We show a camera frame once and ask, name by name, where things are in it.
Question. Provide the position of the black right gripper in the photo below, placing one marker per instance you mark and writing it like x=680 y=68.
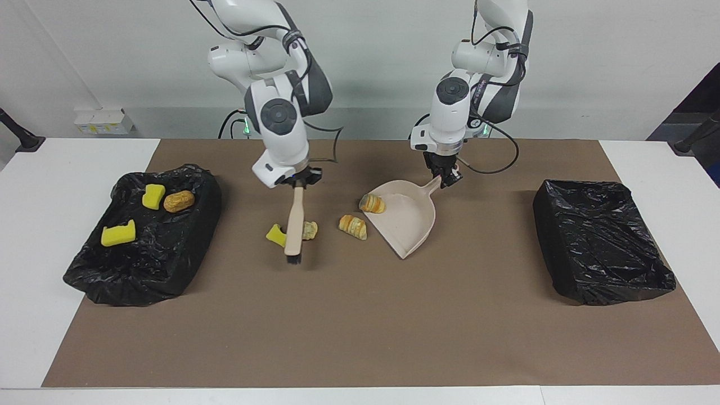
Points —
x=298 y=180

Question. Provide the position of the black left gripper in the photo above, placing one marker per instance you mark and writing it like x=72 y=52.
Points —
x=440 y=162

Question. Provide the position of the beige hand brush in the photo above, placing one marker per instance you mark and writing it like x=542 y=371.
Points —
x=295 y=225

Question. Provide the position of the bread piece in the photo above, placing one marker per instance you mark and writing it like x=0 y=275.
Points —
x=353 y=226
x=310 y=229
x=372 y=203

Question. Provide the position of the beige plastic dustpan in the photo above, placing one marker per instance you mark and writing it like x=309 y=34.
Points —
x=408 y=222

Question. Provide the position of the bread piece top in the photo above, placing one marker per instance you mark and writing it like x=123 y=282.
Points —
x=372 y=203

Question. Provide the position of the small yellow sponge wedge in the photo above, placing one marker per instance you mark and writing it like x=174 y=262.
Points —
x=274 y=234

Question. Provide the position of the brown cork-like lump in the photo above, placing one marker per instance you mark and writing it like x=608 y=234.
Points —
x=179 y=201

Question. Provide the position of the wavy yellow sponge piece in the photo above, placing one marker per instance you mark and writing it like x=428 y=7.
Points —
x=153 y=197

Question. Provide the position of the notched yellow sponge piece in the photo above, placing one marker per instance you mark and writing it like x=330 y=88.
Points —
x=118 y=234

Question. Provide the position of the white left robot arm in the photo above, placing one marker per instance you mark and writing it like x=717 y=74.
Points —
x=450 y=112

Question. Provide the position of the black bag-lined bin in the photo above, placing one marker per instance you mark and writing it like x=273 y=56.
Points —
x=152 y=259
x=602 y=242

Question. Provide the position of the brown table mat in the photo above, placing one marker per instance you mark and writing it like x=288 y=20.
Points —
x=360 y=360

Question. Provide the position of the white box on table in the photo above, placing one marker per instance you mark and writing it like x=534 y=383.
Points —
x=104 y=121

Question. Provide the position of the black stand foot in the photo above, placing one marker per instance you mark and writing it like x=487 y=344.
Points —
x=22 y=140
x=697 y=135

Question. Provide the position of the dark blue panel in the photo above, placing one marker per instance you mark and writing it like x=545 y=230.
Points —
x=703 y=95

